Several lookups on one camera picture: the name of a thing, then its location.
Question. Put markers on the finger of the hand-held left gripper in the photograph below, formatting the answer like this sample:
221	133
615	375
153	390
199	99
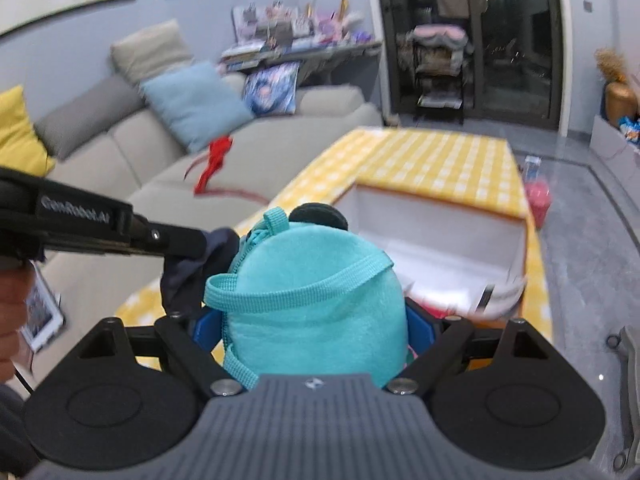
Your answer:
170	240

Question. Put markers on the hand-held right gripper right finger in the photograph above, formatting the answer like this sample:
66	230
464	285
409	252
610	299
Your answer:
419	330

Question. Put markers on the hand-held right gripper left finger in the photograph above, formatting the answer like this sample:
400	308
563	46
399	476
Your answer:
210	332

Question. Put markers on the navy cloth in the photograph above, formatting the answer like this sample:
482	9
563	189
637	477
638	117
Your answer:
185	275

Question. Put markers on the white storage box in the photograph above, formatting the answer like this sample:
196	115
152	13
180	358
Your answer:
440	240

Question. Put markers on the teal plush pouch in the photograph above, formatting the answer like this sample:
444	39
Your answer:
310	300

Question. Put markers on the person's left hand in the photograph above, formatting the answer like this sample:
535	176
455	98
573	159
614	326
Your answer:
12	310

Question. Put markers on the beige sofa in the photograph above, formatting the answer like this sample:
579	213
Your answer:
125	160

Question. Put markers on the red ribbon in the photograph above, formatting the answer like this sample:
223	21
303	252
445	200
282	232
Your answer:
216	157

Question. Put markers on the yellow pillow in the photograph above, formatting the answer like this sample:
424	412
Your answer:
17	135

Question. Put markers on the tablet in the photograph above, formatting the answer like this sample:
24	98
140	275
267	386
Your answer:
42	317

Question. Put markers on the light blue pillow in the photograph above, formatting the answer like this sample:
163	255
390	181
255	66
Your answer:
195	105

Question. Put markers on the pink bin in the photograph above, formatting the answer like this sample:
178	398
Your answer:
537	205

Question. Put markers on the printed cushion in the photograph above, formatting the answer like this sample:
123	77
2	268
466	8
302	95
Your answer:
272	87

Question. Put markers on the beige pillow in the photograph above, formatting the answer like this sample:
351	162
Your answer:
150	50

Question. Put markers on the blue white packet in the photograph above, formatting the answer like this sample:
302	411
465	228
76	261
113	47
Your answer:
532	169

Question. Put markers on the black shelf rack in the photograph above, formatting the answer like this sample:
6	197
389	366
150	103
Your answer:
440	80

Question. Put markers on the cluttered side table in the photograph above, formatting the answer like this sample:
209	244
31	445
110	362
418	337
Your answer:
300	25

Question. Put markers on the white cabinet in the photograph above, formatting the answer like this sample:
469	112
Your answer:
607	140

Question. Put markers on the snack packets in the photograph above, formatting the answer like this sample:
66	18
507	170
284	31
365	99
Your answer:
630	129

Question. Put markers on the pink cushion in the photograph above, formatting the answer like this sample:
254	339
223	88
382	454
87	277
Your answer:
437	34

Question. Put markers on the glass sliding door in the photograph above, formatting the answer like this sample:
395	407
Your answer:
520	50

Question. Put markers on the gold vase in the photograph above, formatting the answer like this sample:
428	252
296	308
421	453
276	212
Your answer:
620	105

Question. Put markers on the dried flowers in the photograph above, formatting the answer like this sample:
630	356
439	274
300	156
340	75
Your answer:
611	65

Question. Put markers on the wall switch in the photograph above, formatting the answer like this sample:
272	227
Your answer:
588	6

